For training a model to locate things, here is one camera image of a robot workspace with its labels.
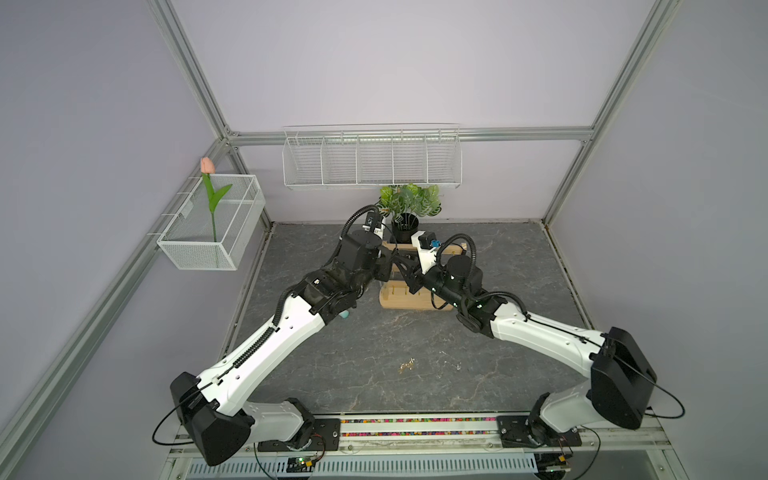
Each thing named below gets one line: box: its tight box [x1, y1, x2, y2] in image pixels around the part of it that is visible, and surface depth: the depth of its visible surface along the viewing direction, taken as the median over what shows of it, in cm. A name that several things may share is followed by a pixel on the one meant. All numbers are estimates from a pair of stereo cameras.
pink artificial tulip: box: [200, 157, 233, 243], surface depth 82 cm
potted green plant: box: [376, 183, 443, 244], surface depth 95 cm
